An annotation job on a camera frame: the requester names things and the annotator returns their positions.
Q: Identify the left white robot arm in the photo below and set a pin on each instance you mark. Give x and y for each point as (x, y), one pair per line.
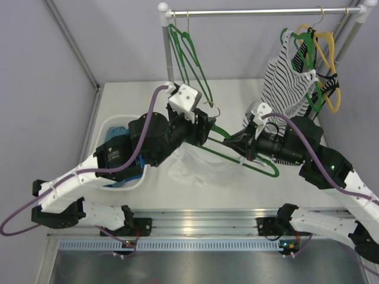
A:
(62, 202)

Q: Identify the dark blue garment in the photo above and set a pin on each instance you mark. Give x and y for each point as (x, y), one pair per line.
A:
(131, 175)

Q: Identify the striped tank top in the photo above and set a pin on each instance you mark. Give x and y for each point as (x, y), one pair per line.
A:
(270, 93)

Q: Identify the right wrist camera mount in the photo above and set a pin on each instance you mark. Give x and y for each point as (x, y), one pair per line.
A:
(255, 112)

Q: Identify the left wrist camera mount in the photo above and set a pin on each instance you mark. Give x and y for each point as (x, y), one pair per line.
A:
(183, 99)

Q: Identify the dark striped garment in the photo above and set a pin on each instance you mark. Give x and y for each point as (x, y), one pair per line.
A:
(292, 85)

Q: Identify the green hanger with striped top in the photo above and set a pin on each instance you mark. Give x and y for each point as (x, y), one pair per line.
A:
(296, 74)

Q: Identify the yellow hanger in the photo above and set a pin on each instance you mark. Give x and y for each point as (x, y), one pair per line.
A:
(327, 68)

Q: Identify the light blue garment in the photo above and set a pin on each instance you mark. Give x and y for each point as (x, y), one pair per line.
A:
(115, 132)

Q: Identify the white clothes rack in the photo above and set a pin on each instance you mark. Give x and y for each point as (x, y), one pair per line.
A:
(239, 47)

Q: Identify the white tank top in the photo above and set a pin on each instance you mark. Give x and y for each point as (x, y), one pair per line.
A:
(196, 166)

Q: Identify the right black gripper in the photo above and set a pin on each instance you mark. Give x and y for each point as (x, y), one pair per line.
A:
(245, 142)

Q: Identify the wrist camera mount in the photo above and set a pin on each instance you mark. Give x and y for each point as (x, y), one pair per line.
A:
(255, 112)
(183, 99)

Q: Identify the white plastic laundry basket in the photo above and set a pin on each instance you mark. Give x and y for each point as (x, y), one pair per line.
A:
(118, 121)

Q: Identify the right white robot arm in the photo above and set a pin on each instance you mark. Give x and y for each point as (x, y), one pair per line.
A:
(326, 169)

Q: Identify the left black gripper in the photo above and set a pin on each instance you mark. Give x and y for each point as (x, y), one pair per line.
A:
(201, 127)

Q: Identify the aluminium mounting rail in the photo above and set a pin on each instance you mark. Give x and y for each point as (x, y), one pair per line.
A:
(249, 230)

